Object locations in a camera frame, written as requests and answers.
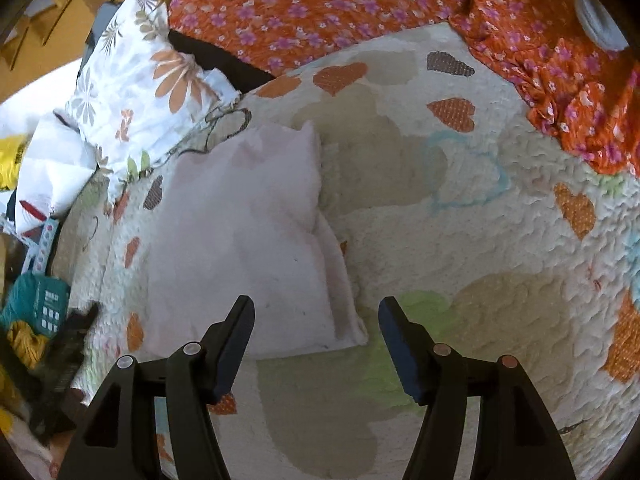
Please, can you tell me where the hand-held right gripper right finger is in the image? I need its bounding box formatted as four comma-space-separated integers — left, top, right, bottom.
377, 296, 578, 480

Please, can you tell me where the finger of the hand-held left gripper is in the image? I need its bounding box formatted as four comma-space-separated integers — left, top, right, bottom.
50, 302, 101, 392

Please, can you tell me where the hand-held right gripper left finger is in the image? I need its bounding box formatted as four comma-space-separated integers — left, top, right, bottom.
57, 295, 256, 480

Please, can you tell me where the pale pink small garment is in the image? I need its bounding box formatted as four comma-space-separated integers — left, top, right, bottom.
142, 120, 371, 361

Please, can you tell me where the yellow patterned cloth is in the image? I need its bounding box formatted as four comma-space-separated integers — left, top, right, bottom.
5, 320, 51, 371

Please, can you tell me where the teal printed bag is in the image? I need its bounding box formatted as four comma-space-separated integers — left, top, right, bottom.
0, 272, 71, 341

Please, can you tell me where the white heart-pattern quilt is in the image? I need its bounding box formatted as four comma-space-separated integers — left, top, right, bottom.
50, 22, 640, 480

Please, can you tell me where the white quilted cloth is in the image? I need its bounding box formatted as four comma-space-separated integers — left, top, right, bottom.
15, 110, 101, 236

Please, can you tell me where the yellow object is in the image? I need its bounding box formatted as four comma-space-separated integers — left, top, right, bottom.
0, 135, 28, 191

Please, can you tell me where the white floral pillow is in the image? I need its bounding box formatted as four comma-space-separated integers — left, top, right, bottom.
65, 0, 253, 196

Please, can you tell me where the wooden furniture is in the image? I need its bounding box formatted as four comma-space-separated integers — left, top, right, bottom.
0, 0, 186, 106

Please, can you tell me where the orange floral blanket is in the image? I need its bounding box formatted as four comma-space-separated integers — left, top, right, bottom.
167, 0, 640, 178

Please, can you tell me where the grey-white round object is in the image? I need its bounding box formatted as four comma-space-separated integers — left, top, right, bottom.
572, 0, 628, 51

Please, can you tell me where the light blue patterned strap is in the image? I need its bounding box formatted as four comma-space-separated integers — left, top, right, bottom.
27, 215, 61, 276

